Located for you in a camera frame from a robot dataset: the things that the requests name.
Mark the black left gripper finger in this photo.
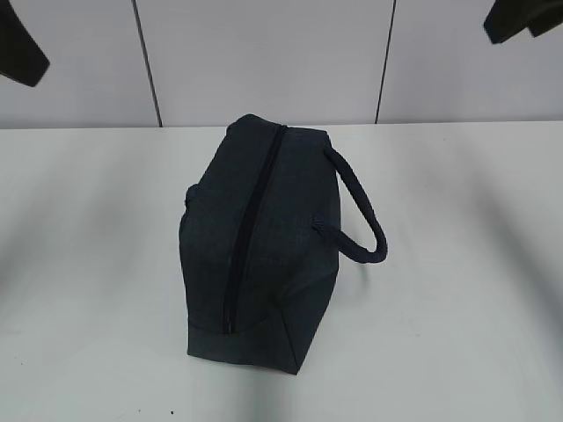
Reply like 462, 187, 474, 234
0, 0, 50, 87

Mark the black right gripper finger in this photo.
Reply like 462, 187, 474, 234
483, 0, 562, 45

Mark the dark blue insulated lunch bag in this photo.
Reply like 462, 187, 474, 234
179, 114, 388, 374

